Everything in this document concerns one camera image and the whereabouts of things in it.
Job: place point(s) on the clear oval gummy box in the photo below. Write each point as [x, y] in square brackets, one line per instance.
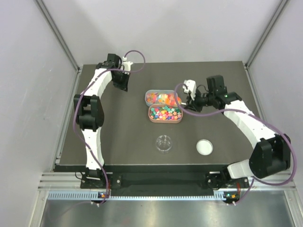
[151, 96]

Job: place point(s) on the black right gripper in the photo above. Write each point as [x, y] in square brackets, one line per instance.
[192, 105]

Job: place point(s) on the white round jar lid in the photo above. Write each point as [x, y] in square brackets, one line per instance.
[204, 147]

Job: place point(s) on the right aluminium corner post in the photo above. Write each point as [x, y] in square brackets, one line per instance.
[265, 34]

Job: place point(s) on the clear round glass jar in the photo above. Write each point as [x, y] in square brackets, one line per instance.
[163, 144]

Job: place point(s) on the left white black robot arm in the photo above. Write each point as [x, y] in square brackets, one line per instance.
[89, 115]

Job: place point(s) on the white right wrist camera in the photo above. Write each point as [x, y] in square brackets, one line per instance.
[189, 88]

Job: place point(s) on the grey slotted cable duct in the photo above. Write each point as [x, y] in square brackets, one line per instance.
[99, 196]

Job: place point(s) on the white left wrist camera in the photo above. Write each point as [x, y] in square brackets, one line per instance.
[126, 65]

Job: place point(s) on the left aluminium corner post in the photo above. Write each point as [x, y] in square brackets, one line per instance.
[55, 30]

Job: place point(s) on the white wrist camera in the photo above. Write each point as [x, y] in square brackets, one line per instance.
[126, 65]
[189, 88]

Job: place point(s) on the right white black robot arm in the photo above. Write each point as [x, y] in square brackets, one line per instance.
[271, 153]

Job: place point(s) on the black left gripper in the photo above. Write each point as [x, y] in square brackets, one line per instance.
[121, 81]

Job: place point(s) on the aluminium corner post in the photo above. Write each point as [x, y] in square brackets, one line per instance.
[55, 30]
[265, 34]

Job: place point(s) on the pink oval candy box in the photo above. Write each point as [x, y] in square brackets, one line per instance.
[164, 114]

